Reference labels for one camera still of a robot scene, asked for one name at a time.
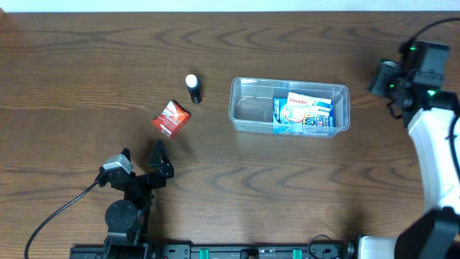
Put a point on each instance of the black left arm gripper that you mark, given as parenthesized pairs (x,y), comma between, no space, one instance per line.
(142,180)

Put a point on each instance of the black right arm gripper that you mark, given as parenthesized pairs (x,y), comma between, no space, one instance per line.
(381,77)

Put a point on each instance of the white Panadol box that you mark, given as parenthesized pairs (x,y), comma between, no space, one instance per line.
(308,110)

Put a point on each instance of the clear plastic container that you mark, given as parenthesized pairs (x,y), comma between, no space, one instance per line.
(251,103)

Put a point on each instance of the blue Cool Fever box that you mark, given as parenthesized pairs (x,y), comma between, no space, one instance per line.
(282,126)

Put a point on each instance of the dark green ointment box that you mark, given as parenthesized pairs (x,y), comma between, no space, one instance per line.
(383,75)

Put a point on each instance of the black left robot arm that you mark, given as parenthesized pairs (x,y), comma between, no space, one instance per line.
(128,219)

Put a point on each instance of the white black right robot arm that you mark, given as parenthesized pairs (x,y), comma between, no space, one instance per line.
(431,116)

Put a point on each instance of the red Panadol ActiFast box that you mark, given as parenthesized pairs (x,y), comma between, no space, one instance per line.
(172,119)

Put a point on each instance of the dark syrup bottle white cap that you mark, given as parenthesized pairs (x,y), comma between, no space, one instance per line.
(194,88)

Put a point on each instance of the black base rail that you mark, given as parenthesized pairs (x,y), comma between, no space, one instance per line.
(316,250)

